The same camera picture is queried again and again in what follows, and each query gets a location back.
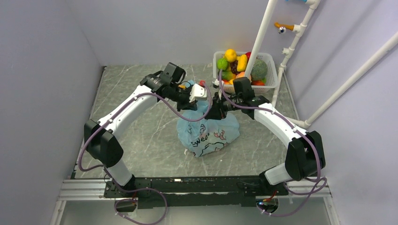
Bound dark purple grapes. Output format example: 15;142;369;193
230;60;239;75

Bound green orange mango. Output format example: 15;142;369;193
222;71;236;81

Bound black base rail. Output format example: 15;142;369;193
103;175;288;209

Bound orange faucet tap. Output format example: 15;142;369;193
274;22;294;34

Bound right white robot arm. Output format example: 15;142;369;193
206;77;326;195

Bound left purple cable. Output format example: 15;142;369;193
77;81;213;225

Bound yellow lemon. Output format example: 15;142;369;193
224;49;237;63

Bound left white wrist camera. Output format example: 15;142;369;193
189;83;207;103

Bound yellow mango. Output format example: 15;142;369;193
237;54;248;72

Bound green lime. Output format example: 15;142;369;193
216;58;229;71

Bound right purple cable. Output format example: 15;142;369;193
217;69;328;218

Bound purple cable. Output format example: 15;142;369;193
217;69;328;218
77;81;213;225

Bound white plastic fruit basket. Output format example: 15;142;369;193
213;49;278;93

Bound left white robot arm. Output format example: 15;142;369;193
82;63;207;197

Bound aluminium frame rail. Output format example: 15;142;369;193
58;177;332;202

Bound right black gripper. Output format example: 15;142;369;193
205;91;243;120

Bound peach fruit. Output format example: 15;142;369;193
235;71;252;81

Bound light blue plastic bag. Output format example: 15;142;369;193
176;114;240;157

